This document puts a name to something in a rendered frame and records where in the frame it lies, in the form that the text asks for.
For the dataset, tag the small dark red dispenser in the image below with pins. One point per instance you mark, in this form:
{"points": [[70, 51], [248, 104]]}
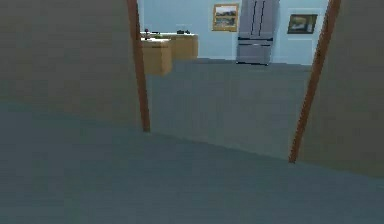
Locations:
{"points": [[146, 33]]}

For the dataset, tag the dark framed picture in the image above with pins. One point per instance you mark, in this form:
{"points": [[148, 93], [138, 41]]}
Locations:
{"points": [[302, 24]]}

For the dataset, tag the brown door frame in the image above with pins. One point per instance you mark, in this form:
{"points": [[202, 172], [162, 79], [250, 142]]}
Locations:
{"points": [[141, 76]]}

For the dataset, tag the light wooden kitchen counter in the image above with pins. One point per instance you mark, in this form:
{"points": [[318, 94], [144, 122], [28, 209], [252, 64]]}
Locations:
{"points": [[185, 46], [156, 55]]}

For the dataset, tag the small black object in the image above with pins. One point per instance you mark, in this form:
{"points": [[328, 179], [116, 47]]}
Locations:
{"points": [[180, 32]]}

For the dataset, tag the grey fridge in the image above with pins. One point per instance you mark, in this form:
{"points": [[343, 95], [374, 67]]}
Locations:
{"points": [[255, 40]]}

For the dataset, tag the gold framed landscape picture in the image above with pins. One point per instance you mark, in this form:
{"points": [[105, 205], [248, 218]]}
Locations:
{"points": [[225, 17]]}

